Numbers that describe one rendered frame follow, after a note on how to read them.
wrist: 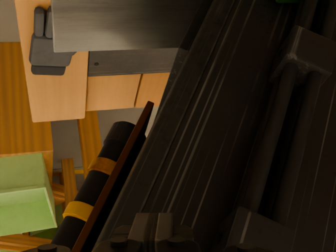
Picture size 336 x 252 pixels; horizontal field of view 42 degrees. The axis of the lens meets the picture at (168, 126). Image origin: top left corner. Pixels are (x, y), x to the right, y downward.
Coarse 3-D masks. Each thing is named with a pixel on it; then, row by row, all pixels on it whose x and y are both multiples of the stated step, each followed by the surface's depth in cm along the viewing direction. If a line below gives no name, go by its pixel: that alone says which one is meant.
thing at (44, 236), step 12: (60, 180) 369; (60, 192) 347; (60, 204) 362; (60, 216) 358; (48, 228) 359; (0, 240) 272; (12, 240) 281; (24, 240) 291; (36, 240) 301; (48, 240) 312
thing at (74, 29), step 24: (72, 0) 51; (96, 0) 52; (120, 0) 52; (144, 0) 53; (168, 0) 54; (192, 0) 55; (72, 24) 54; (96, 24) 55; (120, 24) 56; (144, 24) 57; (168, 24) 58; (72, 48) 58; (96, 48) 59; (120, 48) 60; (144, 48) 61
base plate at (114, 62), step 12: (156, 48) 100; (168, 48) 101; (96, 60) 99; (108, 60) 100; (120, 60) 101; (132, 60) 102; (144, 60) 103; (156, 60) 104; (168, 60) 105; (96, 72) 103; (108, 72) 104; (120, 72) 105; (132, 72) 106; (144, 72) 107; (156, 72) 108
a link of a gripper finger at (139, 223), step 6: (138, 216) 16; (144, 216) 16; (150, 216) 16; (138, 222) 15; (144, 222) 15; (150, 222) 15; (132, 228) 14; (138, 228) 14; (144, 228) 14; (150, 228) 14; (132, 234) 13; (138, 234) 13; (144, 234) 13; (138, 240) 13; (144, 240) 13; (144, 246) 13
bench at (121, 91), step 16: (96, 80) 110; (112, 80) 111; (128, 80) 113; (144, 80) 114; (160, 80) 116; (96, 96) 116; (112, 96) 118; (128, 96) 119; (144, 96) 121; (160, 96) 123
